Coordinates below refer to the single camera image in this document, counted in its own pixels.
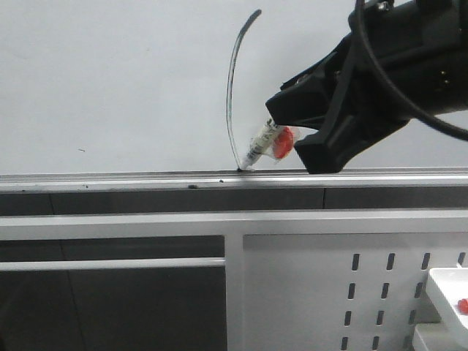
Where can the small red object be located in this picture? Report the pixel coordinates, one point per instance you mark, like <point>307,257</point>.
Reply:
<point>462,306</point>

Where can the red round magnet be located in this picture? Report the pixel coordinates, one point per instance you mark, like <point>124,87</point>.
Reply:
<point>284,143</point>

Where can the grey lower bin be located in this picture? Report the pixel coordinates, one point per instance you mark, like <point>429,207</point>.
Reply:
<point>432,337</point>

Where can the aluminium whiteboard tray rail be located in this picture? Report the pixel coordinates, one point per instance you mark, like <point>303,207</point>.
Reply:
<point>230,179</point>

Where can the white whiteboard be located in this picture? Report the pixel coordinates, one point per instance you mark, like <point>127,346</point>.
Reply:
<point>134,86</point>

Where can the white metal frame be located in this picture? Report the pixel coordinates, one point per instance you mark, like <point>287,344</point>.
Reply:
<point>154,281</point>

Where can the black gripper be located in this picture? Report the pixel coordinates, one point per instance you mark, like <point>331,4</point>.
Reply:
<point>415,52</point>

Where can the white plastic bin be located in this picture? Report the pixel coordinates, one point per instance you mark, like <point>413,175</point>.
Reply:
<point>446,287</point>

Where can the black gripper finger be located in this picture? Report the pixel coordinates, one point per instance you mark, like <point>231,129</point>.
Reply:
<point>304,100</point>

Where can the white whiteboard marker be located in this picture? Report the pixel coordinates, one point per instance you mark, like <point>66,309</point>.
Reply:
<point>260,143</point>

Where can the white perforated pegboard panel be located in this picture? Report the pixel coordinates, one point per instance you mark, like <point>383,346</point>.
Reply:
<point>360,291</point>

